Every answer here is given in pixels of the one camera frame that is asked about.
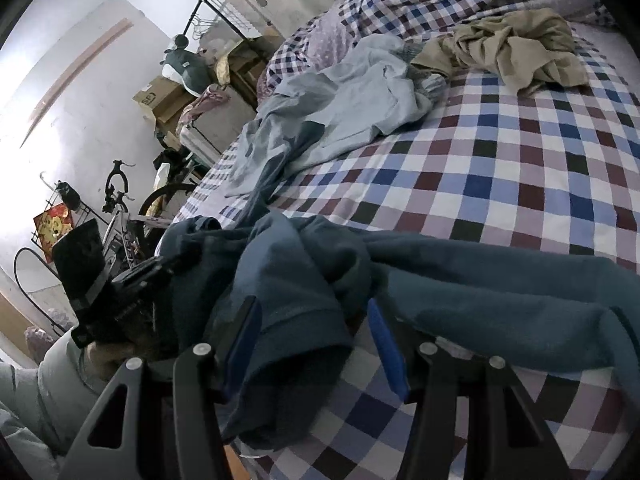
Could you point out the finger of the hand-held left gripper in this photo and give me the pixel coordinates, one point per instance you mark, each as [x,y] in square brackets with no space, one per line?
[150,267]

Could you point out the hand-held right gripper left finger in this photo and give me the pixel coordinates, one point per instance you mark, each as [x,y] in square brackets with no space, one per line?
[244,345]

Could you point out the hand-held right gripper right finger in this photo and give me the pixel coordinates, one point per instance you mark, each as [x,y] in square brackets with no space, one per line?
[387,355]

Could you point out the teal sweatshirt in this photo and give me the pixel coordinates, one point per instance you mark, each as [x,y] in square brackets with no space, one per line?
[300,270]

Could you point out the person's left forearm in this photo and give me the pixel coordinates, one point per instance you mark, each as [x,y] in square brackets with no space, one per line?
[45,410]

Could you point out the black metal clothes rack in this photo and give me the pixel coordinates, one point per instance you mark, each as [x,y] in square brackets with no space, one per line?
[215,12]

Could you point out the person's left hand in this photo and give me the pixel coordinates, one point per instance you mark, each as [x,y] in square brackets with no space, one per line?
[107,361]

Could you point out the red picture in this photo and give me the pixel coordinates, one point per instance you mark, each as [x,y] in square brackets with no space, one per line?
[52,230]

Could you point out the black metal hoop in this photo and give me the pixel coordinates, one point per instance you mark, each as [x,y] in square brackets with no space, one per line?
[30,280]

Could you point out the bicycle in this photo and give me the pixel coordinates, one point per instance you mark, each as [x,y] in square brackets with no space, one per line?
[130,215]

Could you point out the black bag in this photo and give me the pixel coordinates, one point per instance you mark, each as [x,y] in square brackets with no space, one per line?
[67,195]

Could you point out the white storage box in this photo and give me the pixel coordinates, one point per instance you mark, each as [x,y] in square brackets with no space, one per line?
[220,120]

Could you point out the cardboard box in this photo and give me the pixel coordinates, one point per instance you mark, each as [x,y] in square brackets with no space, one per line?
[160,97]

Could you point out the pink cloth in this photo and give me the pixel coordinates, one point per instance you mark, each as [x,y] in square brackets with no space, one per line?
[202,102]

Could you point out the grey plush toy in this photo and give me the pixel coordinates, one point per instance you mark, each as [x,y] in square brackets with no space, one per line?
[187,67]

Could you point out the stack of cardboard boxes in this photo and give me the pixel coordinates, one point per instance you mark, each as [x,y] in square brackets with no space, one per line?
[247,65]

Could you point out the light blue garment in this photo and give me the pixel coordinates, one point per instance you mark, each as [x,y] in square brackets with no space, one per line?
[350,95]

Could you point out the khaki garment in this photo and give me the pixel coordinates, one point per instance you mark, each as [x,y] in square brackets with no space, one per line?
[510,45]

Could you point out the checked quilt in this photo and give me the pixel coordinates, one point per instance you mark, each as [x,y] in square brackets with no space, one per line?
[400,0]

